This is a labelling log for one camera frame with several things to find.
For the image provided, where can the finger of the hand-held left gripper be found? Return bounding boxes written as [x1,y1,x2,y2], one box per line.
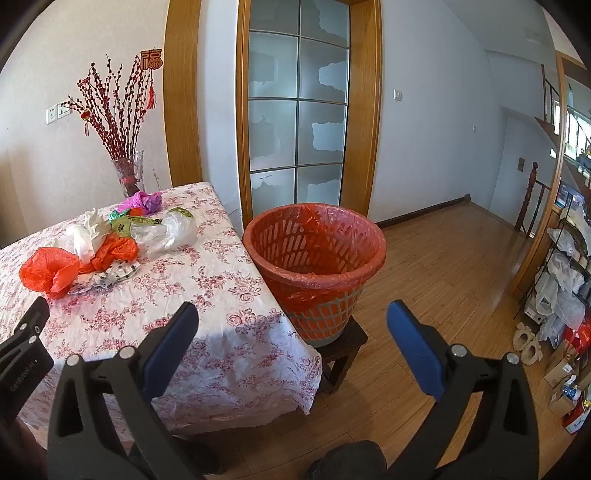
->
[0,296,51,366]

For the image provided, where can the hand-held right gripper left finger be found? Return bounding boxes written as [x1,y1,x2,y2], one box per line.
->
[46,301,218,480]

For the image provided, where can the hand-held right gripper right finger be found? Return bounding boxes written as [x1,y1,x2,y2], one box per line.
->
[387,300,541,480]

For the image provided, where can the paw print plastic bag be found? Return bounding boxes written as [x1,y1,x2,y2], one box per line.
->
[69,259,140,296]

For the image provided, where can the orange plastic lattice basket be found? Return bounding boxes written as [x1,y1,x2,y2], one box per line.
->
[242,205,387,348]

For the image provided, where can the white plastic bag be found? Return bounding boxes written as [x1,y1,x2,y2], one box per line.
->
[66,208,112,261]

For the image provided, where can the clear plastic bag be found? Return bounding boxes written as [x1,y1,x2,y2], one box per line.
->
[131,210,197,254]

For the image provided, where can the green printed plastic bag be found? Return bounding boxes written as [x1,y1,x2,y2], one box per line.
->
[109,208,195,237]

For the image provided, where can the red plastic liner bag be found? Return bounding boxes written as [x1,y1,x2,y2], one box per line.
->
[242,205,387,324]

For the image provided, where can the floral pink tablecloth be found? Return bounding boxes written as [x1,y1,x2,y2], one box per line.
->
[0,181,323,450]

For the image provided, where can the dark wooden stool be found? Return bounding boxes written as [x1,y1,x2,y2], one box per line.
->
[318,316,369,394]

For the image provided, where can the beige plush slipper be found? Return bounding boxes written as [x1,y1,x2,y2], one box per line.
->
[522,335,544,366]
[512,322,533,357]

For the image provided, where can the dark cloth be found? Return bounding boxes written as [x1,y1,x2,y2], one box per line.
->
[307,440,389,480]

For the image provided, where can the brown cardboard box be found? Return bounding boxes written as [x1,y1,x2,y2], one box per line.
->
[544,344,578,389]
[549,378,583,419]

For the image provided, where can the purple plastic bag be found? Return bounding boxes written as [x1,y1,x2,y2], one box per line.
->
[115,191,162,217]

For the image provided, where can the black metal shelf rack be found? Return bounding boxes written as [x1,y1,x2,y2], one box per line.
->
[523,194,591,334]

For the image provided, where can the red gift box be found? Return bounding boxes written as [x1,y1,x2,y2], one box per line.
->
[566,318,591,361]

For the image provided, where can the glass vase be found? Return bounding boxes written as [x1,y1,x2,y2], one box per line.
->
[112,150,145,198]

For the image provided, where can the red white box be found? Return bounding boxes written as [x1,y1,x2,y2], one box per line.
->
[566,401,591,435]

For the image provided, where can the red berry branches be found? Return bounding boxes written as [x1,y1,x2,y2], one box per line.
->
[62,54,155,161]

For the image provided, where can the frosted glass sliding door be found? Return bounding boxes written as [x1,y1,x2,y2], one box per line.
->
[248,0,351,219]

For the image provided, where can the wooden pillar trim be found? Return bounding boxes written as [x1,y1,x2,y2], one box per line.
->
[164,0,204,188]

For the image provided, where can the upper stair railing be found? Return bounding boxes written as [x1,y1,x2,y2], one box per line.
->
[534,62,562,137]

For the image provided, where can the wooden archway frame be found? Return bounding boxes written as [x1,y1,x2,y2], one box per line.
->
[509,51,591,297]

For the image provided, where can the wooden stair railing post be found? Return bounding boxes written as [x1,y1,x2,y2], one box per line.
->
[514,161,553,234]

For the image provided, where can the wooden door frame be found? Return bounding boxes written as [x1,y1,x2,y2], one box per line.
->
[235,0,384,232]

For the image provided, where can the red gold wall ornament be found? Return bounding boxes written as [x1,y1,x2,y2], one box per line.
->
[140,47,164,110]

